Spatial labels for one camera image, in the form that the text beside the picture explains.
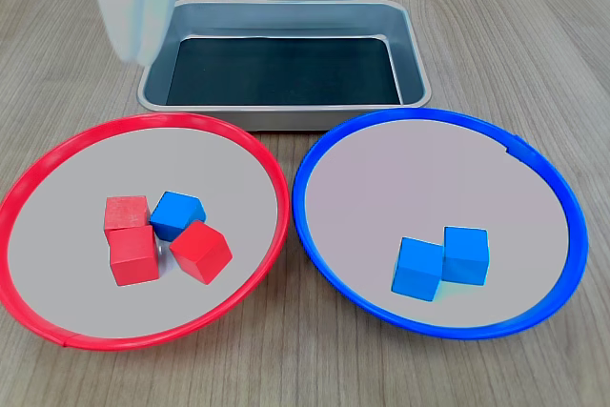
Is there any blue cube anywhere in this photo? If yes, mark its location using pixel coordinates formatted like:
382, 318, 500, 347
390, 236, 445, 303
441, 226, 490, 287
149, 191, 208, 242

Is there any black tray mat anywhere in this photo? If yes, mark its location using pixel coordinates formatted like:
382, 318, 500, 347
165, 36, 403, 107

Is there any red-rimmed white plate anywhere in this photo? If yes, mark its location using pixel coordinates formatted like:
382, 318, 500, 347
0, 112, 291, 352

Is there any red cube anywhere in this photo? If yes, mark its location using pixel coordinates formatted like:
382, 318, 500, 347
103, 195, 152, 236
108, 225, 161, 288
169, 219, 234, 286

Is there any steel tray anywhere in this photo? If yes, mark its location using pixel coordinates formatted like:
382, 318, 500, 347
137, 0, 433, 132

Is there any blue-rimmed white plate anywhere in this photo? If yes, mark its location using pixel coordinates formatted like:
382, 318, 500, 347
293, 108, 589, 341

